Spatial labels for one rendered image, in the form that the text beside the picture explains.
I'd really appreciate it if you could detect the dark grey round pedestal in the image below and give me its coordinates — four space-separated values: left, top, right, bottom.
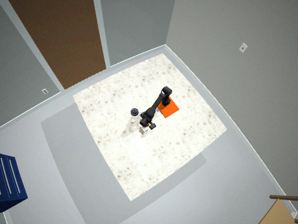
131 108 139 116

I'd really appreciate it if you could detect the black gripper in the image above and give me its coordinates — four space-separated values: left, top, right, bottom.
140 111 156 130

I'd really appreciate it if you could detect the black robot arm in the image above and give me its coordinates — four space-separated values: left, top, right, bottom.
139 86 172 127

